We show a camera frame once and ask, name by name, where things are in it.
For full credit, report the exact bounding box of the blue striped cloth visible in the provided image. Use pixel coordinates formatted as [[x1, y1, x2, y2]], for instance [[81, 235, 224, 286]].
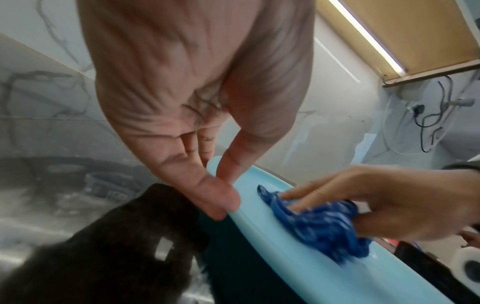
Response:
[[255, 184, 374, 266]]

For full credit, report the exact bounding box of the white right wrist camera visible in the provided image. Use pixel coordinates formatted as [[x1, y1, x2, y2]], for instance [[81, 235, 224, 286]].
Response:
[[442, 246, 480, 294]]

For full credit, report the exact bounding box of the led light strip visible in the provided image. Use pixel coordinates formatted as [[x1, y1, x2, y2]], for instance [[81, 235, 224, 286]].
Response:
[[327, 0, 408, 78]]

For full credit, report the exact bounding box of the person's right hand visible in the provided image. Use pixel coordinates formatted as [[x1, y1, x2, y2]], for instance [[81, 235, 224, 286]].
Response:
[[277, 164, 480, 242]]

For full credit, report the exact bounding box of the teal plate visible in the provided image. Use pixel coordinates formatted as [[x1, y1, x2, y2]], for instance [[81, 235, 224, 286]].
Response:
[[205, 155, 455, 304]]

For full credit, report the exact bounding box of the person's left hand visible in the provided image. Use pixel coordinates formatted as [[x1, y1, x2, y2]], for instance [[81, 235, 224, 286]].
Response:
[[74, 0, 318, 222]]

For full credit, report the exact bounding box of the black purifier power cable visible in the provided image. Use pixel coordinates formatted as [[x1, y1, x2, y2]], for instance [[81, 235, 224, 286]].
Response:
[[408, 74, 459, 154]]

